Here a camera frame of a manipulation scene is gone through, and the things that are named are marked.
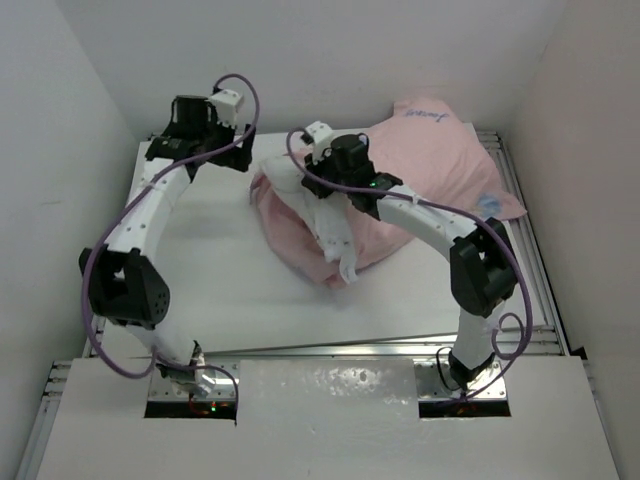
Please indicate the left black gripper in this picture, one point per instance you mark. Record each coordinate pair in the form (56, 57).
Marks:
(235, 158)

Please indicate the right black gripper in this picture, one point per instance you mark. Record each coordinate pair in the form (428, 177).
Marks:
(316, 165)

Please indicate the white pillow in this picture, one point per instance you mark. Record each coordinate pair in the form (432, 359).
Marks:
(310, 235)

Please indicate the pink purple pillowcase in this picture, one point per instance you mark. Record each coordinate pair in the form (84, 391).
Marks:
(425, 145)

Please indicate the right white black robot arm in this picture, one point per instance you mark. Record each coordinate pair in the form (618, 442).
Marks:
(481, 276)

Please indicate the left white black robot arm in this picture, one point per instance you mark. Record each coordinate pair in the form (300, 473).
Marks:
(122, 283)

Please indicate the white front cover board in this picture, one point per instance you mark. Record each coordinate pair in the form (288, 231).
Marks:
(311, 419)

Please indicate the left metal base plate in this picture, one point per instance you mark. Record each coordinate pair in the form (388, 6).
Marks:
(172, 385)

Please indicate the aluminium frame rail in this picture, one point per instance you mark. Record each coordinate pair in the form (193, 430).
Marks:
(549, 335)

